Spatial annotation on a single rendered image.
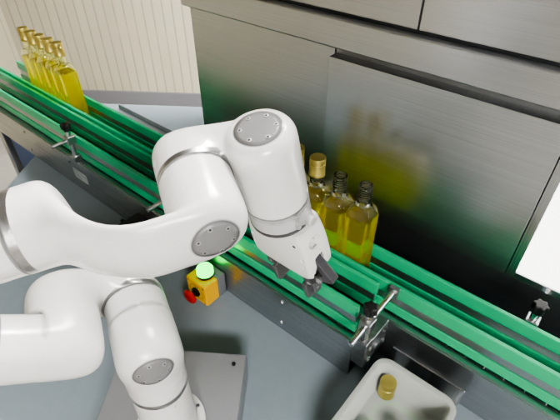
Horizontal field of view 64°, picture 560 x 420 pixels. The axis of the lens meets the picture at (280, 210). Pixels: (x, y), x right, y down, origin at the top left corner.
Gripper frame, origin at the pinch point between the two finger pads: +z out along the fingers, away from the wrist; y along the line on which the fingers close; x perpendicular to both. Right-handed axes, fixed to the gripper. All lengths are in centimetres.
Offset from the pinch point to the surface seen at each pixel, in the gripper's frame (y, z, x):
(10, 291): 78, 36, 33
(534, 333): -31, 30, -26
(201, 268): 37, 34, -1
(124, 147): 84, 29, -17
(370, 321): -6.7, 23.7, -8.7
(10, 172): 259, 124, -3
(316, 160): 17.3, 9.2, -26.9
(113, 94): 287, 140, -102
